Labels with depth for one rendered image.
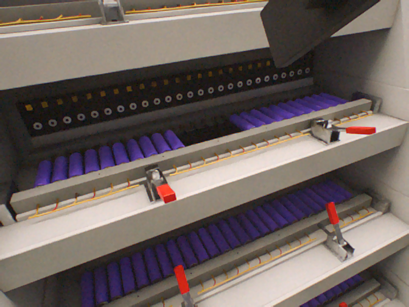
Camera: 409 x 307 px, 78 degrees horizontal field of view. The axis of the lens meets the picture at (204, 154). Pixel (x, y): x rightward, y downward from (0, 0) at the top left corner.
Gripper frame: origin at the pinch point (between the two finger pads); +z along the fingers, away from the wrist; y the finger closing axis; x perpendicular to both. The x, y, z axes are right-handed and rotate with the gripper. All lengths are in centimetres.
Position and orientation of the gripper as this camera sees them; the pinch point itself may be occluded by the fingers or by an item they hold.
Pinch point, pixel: (388, 13)
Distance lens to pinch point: 18.8
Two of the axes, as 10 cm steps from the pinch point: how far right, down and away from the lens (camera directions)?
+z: -2.9, 1.0, 9.5
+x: -2.8, -9.6, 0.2
